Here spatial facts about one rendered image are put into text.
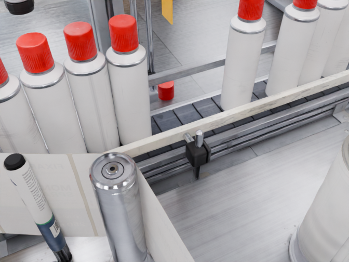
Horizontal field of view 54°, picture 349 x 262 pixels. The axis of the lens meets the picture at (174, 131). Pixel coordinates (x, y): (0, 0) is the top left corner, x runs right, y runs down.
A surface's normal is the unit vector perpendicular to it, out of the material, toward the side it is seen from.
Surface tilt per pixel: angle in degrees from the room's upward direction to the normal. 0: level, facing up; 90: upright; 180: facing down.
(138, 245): 90
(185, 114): 0
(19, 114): 90
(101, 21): 90
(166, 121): 0
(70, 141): 90
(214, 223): 0
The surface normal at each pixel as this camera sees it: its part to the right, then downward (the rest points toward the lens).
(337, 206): -0.93, 0.27
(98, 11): 0.43, 0.65
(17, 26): 0.00, -0.70
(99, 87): 0.70, 0.52
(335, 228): -0.83, 0.37
